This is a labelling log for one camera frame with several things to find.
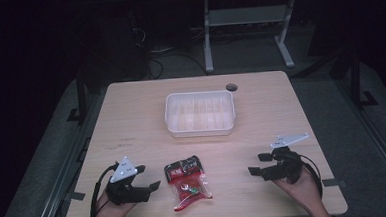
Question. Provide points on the grey tape piece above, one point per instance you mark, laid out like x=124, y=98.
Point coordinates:
x=332, y=182
x=76, y=195

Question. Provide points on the black metal stand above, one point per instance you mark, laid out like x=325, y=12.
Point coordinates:
x=356, y=80
x=80, y=97

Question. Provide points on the person's left hand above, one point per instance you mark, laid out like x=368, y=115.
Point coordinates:
x=114, y=209

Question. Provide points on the person's right hand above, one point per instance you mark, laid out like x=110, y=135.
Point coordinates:
x=302, y=191

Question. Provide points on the white plastic container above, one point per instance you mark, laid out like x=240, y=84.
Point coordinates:
x=199, y=113

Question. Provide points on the white metal desk frame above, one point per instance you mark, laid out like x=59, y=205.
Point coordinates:
x=248, y=17

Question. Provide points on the red and clear snack packet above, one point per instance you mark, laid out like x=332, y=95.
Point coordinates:
x=187, y=184

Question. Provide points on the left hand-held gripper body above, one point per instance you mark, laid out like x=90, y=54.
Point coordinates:
x=125, y=188

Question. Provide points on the aluminium floor rail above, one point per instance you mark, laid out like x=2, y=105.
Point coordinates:
x=64, y=175
x=376, y=135

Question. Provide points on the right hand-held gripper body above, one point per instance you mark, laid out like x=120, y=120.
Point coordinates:
x=286, y=167

